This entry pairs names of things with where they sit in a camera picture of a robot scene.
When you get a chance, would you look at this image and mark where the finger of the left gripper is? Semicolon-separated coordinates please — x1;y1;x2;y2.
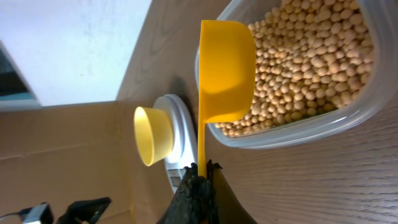
56;197;112;224

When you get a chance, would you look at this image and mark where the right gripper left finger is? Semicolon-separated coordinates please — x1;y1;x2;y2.
156;163;207;224

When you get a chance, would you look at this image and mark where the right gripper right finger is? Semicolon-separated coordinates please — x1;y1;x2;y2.
206;160;257;224

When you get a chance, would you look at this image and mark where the yellow measuring scoop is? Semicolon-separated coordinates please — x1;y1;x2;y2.
197;20;256;178

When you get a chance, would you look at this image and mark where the white digital kitchen scale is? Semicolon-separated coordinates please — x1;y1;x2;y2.
154;94;198;192

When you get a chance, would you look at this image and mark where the yellow bowl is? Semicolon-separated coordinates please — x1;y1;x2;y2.
134;106;174;166

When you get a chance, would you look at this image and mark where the brown cardboard panel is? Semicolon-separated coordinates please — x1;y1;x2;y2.
1;103;132;223

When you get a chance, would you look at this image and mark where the clear plastic container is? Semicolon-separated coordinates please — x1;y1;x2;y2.
208;0;397;149

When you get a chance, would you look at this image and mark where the pile of soybeans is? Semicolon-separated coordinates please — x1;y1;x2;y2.
216;0;374;137

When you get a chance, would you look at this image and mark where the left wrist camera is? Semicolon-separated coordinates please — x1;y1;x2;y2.
20;203;54;224

